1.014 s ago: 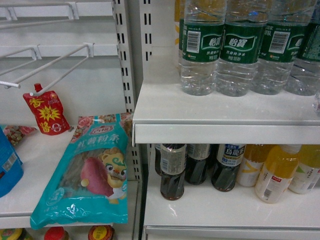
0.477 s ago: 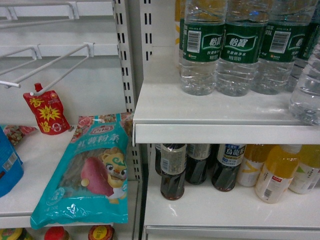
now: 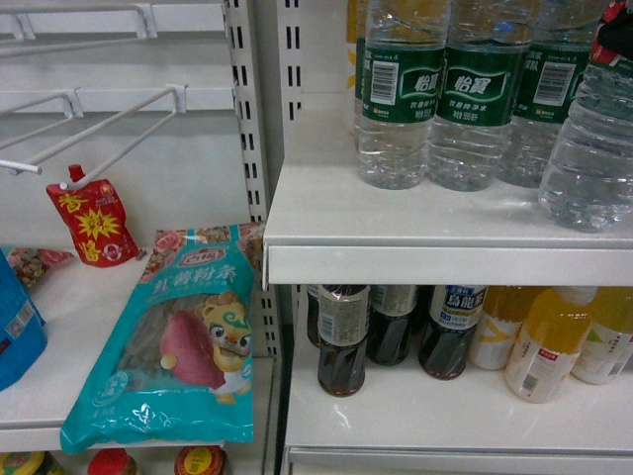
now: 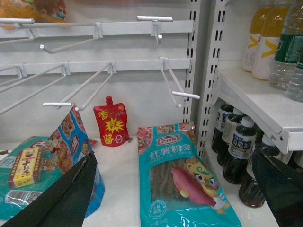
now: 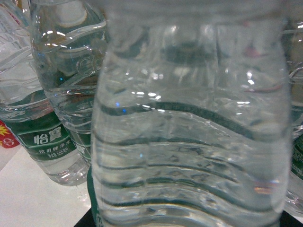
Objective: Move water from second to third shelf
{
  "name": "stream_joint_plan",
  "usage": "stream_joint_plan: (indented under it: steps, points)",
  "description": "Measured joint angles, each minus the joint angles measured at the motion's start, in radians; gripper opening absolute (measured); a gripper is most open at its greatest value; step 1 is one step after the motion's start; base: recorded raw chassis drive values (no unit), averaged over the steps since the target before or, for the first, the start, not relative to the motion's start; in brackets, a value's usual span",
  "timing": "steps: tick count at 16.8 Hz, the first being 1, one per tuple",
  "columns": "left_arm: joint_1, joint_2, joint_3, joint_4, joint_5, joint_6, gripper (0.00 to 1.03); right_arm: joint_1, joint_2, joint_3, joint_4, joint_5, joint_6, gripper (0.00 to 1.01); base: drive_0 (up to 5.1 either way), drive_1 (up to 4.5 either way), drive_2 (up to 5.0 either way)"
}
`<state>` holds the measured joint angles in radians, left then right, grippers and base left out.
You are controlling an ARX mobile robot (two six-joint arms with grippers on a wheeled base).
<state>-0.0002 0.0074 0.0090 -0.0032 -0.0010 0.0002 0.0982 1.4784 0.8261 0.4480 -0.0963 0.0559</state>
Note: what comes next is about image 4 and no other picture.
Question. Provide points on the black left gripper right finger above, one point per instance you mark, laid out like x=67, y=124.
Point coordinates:
x=282, y=187

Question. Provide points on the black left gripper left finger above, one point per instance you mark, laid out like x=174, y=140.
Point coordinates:
x=65, y=203

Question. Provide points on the edge water bottle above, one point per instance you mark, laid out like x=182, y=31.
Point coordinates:
x=289, y=48

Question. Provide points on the white metal shelf board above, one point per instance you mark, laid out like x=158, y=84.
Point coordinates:
x=279, y=117

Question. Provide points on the white perforated shelf upright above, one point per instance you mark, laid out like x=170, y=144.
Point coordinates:
x=203, y=49

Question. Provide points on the dark oolong tea bottle front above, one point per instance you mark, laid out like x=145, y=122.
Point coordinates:
x=249, y=192

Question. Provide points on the small yellow brown spice box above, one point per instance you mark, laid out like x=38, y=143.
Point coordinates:
x=27, y=168

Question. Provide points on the dark oolong tea bottle middle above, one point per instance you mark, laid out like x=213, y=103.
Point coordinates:
x=242, y=141

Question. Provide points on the blue teal snack bag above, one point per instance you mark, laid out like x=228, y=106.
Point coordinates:
x=67, y=145

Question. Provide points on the red sauce spout pouch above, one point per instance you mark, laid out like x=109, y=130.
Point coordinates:
x=112, y=120

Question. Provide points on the teal sweet potato noodle bag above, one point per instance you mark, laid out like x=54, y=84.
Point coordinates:
x=176, y=187

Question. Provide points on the white peg hook right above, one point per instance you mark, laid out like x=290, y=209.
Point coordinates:
x=165, y=66

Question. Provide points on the white peg hook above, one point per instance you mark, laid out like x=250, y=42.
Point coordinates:
x=156, y=24
x=165, y=66

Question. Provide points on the yellow orange drink bottle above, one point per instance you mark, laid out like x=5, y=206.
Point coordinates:
x=268, y=42

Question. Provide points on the white upper peg hook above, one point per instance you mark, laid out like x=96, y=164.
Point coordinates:
x=156, y=24

